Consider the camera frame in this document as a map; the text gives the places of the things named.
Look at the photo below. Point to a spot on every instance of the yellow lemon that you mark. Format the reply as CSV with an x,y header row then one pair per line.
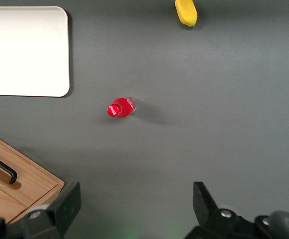
x,y
185,12

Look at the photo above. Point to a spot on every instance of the cream rectangular plastic tray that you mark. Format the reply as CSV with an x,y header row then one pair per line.
x,y
22,49

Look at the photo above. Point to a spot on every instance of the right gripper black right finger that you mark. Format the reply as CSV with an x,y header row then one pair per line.
x,y
206,214

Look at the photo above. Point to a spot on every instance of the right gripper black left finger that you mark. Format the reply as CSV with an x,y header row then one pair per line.
x,y
59,211

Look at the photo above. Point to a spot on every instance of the oak wooden drawer cabinet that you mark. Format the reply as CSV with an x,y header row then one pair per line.
x,y
42,199

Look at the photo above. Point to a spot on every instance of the small red cola bottle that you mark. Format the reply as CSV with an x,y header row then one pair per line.
x,y
122,107

